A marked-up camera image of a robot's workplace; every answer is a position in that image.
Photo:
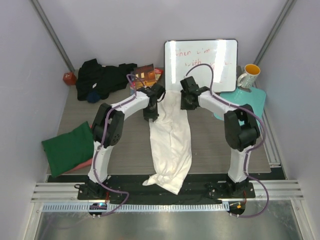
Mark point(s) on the white whiteboard with writing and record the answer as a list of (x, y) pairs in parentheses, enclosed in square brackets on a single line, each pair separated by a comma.
[(207, 61)]

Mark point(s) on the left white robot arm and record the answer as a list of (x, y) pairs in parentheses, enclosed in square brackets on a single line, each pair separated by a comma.
[(107, 129)]

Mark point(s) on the folded green t-shirt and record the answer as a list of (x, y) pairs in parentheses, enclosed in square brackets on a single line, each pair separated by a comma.
[(68, 150)]

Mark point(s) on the red cube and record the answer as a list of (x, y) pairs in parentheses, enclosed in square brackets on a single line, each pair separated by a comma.
[(69, 79)]

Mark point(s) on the brown Edward Tulane book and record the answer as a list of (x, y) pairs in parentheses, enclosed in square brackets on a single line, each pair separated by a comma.
[(146, 76)]

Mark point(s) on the black t-shirt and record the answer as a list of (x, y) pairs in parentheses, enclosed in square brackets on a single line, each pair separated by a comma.
[(92, 76)]

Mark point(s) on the red Treehouse book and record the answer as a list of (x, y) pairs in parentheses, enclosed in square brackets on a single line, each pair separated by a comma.
[(158, 73)]

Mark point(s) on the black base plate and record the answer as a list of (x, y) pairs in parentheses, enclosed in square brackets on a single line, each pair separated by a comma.
[(197, 189)]

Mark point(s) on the right aluminium frame post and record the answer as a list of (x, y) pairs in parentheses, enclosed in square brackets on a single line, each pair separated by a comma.
[(280, 20)]

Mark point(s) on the left aluminium frame post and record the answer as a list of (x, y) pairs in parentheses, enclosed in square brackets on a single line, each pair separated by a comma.
[(51, 32)]

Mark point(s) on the aluminium frame post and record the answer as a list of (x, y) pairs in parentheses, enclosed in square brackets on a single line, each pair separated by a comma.
[(51, 32), (280, 20)]

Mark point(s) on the slotted cable duct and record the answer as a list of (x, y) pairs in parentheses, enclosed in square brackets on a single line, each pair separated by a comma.
[(96, 207)]

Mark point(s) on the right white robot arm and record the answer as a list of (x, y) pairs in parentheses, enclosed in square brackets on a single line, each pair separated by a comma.
[(240, 129)]

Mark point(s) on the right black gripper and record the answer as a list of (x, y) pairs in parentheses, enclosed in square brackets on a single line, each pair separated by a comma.
[(183, 106)]

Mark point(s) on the folded pink t-shirt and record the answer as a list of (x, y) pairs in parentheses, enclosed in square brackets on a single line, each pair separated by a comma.
[(81, 166)]

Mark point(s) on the white mug yellow inside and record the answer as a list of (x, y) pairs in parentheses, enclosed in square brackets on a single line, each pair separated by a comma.
[(249, 76)]

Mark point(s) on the teal cutting board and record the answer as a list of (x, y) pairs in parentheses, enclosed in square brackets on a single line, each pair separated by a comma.
[(255, 97)]

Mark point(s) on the white t-shirt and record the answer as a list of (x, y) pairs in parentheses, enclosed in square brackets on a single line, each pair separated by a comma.
[(170, 142)]

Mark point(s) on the dark blue cloth ball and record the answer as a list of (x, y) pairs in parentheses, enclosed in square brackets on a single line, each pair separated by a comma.
[(93, 97)]

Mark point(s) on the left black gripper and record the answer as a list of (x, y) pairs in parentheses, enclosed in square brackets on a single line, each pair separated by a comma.
[(154, 115)]

